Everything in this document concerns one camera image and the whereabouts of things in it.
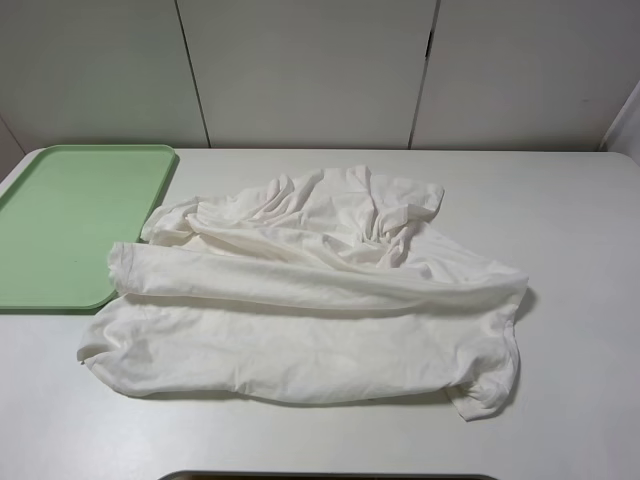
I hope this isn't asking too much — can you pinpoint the green plastic tray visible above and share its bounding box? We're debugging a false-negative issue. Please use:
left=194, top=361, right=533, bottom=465
left=1, top=145, right=178, bottom=312

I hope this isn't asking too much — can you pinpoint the white short sleeve shirt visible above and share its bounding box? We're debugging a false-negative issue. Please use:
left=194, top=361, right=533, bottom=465
left=77, top=166, right=528, bottom=421

